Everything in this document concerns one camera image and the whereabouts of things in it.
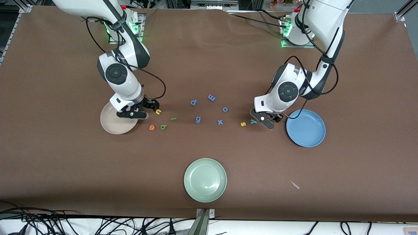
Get blue round plate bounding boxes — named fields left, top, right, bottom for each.
left=286, top=109, right=326, bottom=148

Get beige round plate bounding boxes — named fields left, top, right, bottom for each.
left=100, top=101, right=139, bottom=135

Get brown table cover sheet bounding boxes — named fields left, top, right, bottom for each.
left=0, top=6, right=418, bottom=222

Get pale green round plate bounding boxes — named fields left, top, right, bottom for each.
left=184, top=158, right=227, bottom=203

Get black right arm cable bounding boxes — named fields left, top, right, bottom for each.
left=86, top=16, right=166, bottom=100

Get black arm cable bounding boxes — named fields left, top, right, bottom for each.
left=86, top=16, right=166, bottom=100
left=266, top=0, right=340, bottom=119

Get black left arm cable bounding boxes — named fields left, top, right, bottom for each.
left=266, top=0, right=340, bottom=119

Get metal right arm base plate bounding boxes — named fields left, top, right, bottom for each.
left=109, top=13, right=145, bottom=45

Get black cables behind table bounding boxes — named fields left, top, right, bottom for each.
left=227, top=9, right=288, bottom=28

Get aluminium frame profiles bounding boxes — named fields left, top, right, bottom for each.
left=165, top=0, right=263, bottom=11

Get metal table edge bracket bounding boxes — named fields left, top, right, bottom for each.
left=195, top=208, right=216, bottom=235

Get black loose cables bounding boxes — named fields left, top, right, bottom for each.
left=304, top=221, right=373, bottom=235

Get black cable tangle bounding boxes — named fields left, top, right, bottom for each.
left=0, top=201, right=196, bottom=235

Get aluminium table side rail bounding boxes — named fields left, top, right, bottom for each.
left=0, top=3, right=33, bottom=66

